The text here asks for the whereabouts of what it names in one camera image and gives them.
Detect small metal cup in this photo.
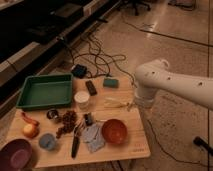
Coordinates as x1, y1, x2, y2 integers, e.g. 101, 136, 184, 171
46, 109, 59, 122

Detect bunch of dark grapes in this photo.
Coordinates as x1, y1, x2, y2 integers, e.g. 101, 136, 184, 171
56, 110, 77, 139

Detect black handled knife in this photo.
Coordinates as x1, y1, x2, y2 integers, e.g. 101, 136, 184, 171
71, 123, 82, 159

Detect purple bowl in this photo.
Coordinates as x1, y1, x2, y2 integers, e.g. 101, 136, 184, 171
0, 139, 32, 171

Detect small black clip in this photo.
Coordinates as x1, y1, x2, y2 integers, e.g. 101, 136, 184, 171
84, 113, 93, 126

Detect black object on floor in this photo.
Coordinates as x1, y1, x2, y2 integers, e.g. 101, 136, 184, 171
193, 136, 213, 156

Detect black power adapter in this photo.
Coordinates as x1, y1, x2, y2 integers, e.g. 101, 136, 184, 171
71, 64, 87, 79

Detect white lidded cup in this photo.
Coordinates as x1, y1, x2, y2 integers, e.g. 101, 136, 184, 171
74, 91, 90, 109

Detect green plastic tray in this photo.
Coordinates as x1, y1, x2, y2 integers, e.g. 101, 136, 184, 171
16, 74, 73, 111

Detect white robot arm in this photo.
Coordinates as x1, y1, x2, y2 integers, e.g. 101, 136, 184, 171
135, 59, 213, 111

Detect yellow onion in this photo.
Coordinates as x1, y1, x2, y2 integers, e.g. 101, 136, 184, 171
22, 124, 39, 138

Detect blue small bowl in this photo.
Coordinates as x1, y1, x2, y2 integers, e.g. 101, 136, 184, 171
39, 133, 56, 151

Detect red bowl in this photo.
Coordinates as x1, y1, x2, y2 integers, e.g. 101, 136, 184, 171
101, 119, 127, 144

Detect grey blue cloth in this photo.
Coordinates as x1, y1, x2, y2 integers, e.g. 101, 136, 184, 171
81, 124, 105, 153

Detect office chair base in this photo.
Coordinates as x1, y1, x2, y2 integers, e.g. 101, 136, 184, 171
117, 0, 151, 16

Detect green sponge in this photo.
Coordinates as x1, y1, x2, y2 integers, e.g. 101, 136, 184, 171
103, 78, 119, 88

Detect black floor cables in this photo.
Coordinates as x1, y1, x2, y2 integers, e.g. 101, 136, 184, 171
56, 33, 136, 83

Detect black remote control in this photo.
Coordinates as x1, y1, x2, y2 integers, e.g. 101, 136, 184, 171
85, 80, 97, 96

